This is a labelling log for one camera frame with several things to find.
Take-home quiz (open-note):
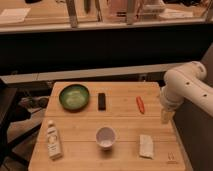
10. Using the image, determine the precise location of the green ceramic bowl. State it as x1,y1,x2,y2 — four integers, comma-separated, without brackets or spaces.
59,84,90,111

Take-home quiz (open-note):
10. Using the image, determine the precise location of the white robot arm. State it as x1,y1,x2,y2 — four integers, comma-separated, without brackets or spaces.
159,61,213,124

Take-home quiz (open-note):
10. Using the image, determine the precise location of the orange carrot toy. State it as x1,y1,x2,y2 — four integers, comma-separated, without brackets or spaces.
136,96,145,114

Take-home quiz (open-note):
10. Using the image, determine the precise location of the white paper cup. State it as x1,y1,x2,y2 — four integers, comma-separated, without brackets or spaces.
95,127,116,150

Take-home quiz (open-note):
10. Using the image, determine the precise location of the black rectangular block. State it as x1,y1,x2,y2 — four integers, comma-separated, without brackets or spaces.
98,93,106,110

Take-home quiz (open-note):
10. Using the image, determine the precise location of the white plastic bottle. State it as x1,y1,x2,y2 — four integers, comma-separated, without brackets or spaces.
47,120,62,160

